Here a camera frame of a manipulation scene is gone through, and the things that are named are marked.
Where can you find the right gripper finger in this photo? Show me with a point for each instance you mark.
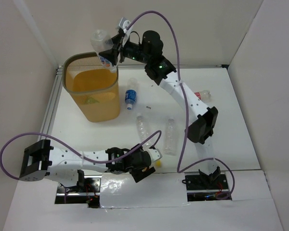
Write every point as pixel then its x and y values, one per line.
pixel 118 38
pixel 109 57

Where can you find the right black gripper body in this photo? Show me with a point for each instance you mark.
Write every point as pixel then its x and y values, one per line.
pixel 133 51

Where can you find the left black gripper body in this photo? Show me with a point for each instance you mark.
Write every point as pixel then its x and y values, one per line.
pixel 144 172

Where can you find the white orange label bottle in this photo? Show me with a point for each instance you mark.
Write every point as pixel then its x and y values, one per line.
pixel 101 41

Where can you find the clear square plastic bottle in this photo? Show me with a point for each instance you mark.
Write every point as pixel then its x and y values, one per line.
pixel 170 139

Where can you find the clear ribbed plastic bottle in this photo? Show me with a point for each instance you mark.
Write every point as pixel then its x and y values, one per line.
pixel 143 127

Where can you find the red label plastic bottle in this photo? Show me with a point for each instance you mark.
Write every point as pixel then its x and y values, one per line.
pixel 203 95

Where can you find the yellow cap clear bottle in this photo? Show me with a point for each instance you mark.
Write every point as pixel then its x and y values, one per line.
pixel 158 163

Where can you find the green plastic bottle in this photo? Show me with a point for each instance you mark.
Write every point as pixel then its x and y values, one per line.
pixel 88 99

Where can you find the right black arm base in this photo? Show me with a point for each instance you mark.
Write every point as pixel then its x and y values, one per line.
pixel 200 187

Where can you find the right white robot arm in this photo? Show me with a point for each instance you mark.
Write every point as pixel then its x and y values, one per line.
pixel 200 119

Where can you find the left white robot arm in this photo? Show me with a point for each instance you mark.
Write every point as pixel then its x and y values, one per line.
pixel 41 160

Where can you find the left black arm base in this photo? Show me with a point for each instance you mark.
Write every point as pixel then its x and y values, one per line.
pixel 86 191

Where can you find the yellow mesh waste bin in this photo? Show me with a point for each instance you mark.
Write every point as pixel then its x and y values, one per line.
pixel 83 74

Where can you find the blue label plastic bottle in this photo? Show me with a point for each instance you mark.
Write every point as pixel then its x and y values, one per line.
pixel 131 93

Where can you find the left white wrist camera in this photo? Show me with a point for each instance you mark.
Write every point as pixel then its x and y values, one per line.
pixel 155 157

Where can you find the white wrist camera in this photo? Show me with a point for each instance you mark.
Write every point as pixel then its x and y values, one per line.
pixel 155 157
pixel 124 30

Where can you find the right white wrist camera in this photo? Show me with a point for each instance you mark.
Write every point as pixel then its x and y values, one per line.
pixel 124 30

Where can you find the aluminium frame rail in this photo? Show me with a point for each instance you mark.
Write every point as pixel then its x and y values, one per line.
pixel 51 108

